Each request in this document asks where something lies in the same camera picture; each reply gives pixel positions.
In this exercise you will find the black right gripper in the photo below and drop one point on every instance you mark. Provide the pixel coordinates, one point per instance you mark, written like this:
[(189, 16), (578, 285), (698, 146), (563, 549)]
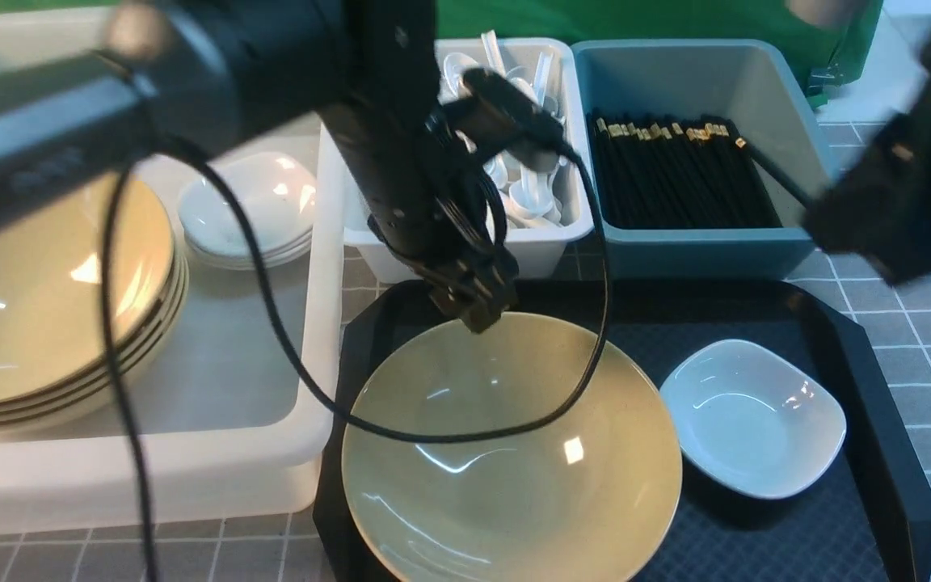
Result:
[(880, 208)]

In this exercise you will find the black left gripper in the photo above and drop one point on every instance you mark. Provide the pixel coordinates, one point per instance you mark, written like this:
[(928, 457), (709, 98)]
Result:
[(437, 210)]

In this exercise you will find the white square side dish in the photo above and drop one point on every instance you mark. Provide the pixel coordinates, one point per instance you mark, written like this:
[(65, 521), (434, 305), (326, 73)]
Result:
[(753, 422)]

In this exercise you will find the yellow noodle bowl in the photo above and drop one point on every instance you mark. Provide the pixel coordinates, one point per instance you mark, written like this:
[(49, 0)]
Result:
[(589, 498)]

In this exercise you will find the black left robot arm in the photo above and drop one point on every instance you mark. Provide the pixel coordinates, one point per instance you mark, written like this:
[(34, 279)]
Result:
[(205, 77)]

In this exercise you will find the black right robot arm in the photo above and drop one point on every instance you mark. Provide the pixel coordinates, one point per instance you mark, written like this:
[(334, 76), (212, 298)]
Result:
[(880, 208)]

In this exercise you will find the white spoons pile in bin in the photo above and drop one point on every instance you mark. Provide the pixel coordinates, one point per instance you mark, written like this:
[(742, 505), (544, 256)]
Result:
[(528, 196)]

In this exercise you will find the white plastic spoon bin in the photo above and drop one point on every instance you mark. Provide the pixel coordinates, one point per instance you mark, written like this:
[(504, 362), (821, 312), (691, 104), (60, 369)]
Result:
[(537, 250)]

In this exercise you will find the stack of white dishes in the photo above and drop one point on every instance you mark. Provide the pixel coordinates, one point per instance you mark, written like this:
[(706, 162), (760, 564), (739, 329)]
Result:
[(277, 195)]

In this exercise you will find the green cloth backdrop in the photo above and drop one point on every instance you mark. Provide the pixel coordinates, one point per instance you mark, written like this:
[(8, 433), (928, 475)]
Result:
[(817, 57)]

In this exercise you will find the teal plastic chopstick bin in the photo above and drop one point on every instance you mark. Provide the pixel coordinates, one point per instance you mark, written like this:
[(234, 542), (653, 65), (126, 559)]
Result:
[(745, 81)]

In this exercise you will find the black chopsticks bundle in bin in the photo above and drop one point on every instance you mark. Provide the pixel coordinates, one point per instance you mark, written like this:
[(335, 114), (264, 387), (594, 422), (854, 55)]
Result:
[(666, 173)]

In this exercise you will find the large white plastic tub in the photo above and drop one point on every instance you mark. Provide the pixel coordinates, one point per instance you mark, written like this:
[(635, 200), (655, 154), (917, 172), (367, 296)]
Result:
[(226, 433)]

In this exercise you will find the stack of yellow bowls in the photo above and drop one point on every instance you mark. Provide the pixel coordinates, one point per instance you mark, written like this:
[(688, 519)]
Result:
[(51, 354)]

